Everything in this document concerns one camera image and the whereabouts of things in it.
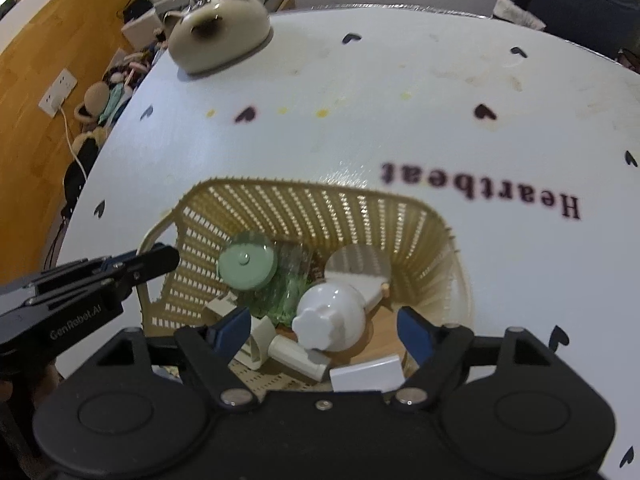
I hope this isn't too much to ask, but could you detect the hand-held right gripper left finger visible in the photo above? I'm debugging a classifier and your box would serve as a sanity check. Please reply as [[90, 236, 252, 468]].
[[65, 305, 260, 411]]

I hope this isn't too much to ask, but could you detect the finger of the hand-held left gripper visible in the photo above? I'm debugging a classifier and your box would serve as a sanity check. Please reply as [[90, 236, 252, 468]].
[[30, 243, 181, 287], [24, 270, 147, 310]]

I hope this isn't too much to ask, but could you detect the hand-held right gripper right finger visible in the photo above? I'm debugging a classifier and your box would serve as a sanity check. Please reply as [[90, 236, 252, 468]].
[[390, 306, 586, 411]]

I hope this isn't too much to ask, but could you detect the white plastic clip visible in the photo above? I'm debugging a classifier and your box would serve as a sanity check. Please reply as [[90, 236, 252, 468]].
[[234, 317, 277, 372]]

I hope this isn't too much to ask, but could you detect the small white box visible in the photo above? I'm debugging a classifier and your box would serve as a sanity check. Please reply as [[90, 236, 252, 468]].
[[329, 354, 406, 394]]

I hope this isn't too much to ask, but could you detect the green glass jar with lid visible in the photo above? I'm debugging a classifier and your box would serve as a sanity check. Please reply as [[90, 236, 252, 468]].
[[249, 241, 315, 325]]

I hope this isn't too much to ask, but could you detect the white plastic tube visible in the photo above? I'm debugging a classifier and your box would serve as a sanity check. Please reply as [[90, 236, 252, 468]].
[[269, 335, 332, 382]]

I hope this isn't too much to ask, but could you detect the yellow plastic basket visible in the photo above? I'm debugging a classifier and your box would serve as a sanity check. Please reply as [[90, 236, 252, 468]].
[[135, 176, 475, 397]]

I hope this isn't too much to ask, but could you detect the black cloth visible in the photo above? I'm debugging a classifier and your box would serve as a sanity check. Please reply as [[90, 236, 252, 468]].
[[61, 137, 101, 202]]

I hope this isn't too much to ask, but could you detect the teal face mask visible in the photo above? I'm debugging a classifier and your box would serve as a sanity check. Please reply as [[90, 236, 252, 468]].
[[99, 82, 127, 122]]

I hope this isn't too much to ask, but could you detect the beige plush toy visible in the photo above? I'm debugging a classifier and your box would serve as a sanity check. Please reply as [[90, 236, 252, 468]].
[[74, 82, 112, 127]]

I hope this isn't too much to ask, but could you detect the white storage box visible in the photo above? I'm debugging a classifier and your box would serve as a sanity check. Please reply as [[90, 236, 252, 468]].
[[122, 9, 167, 49]]

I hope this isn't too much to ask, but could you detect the cat-shaped ceramic pot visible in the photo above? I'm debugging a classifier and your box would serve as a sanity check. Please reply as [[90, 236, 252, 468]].
[[164, 0, 274, 74]]

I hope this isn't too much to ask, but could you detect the white cloth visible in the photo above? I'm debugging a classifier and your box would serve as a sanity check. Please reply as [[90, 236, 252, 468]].
[[492, 0, 547, 32]]

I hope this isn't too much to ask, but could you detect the dark blue chair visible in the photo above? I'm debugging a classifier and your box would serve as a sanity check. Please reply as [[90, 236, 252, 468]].
[[501, 0, 640, 59]]

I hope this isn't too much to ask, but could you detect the white power cable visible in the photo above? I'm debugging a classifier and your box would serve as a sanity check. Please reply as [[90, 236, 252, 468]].
[[58, 107, 89, 177]]

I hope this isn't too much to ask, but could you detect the wall socket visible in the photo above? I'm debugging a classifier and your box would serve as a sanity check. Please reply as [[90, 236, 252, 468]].
[[39, 69, 79, 118]]

